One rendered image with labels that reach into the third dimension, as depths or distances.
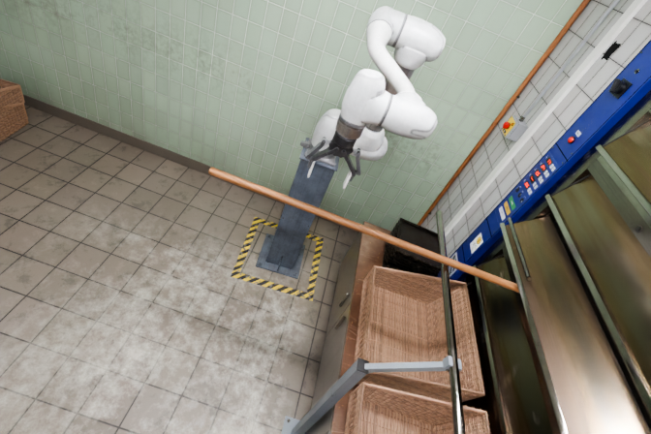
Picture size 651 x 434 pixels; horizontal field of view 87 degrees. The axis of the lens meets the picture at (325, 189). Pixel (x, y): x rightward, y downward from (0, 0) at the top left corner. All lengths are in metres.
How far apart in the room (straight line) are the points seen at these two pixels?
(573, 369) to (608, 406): 0.11
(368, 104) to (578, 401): 1.03
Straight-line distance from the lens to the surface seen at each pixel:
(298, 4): 2.29
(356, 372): 1.35
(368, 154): 1.84
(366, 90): 1.02
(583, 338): 1.43
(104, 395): 2.23
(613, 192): 1.54
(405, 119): 1.05
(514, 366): 1.64
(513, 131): 2.15
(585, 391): 1.36
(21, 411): 2.28
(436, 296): 2.07
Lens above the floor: 2.10
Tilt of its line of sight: 39 degrees down
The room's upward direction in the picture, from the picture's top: 24 degrees clockwise
